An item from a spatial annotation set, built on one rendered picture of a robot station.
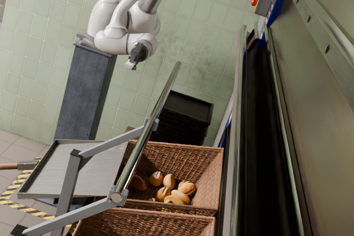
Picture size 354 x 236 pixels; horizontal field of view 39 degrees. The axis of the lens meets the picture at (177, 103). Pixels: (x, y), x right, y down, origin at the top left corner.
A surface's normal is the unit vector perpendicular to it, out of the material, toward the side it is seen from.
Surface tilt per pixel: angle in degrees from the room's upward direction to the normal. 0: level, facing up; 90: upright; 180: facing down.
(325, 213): 70
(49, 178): 21
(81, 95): 90
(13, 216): 0
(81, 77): 90
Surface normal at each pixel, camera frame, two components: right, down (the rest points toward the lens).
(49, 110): -0.13, 0.34
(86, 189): -0.06, -0.95
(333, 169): -0.79, -0.60
